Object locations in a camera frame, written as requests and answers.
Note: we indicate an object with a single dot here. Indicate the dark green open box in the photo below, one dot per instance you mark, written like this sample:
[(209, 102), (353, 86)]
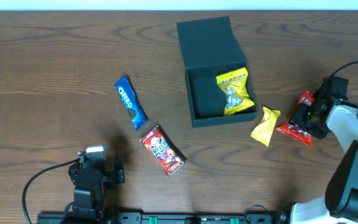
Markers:
[(209, 49)]

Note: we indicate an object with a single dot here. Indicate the red dried fruit snack bag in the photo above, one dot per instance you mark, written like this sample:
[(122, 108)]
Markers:
[(290, 127)]

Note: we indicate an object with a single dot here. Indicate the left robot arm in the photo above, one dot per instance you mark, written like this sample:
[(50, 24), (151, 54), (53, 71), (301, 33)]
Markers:
[(88, 206)]

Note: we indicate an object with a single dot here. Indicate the yellow nut snack bag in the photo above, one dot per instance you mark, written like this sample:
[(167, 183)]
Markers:
[(233, 84)]

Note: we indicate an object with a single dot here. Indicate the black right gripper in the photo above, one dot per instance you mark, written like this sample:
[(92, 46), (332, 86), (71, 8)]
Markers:
[(303, 117)]

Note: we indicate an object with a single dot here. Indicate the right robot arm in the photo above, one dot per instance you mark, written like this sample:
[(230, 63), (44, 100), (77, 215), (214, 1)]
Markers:
[(339, 204)]

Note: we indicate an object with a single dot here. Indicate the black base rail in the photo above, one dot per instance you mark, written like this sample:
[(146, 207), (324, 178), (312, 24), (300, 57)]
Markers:
[(250, 218)]

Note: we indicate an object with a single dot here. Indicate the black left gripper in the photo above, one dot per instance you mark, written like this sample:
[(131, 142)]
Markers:
[(117, 171)]

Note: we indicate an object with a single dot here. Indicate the blue Oreo cookie pack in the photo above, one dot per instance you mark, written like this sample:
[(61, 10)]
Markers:
[(129, 98)]

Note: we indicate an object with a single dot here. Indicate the red Hello Panda snack pack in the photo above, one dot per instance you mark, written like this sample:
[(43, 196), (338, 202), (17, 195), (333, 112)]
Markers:
[(157, 143)]

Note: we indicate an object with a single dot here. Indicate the small yellow wrapped snack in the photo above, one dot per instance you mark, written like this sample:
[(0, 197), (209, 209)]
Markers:
[(264, 130)]

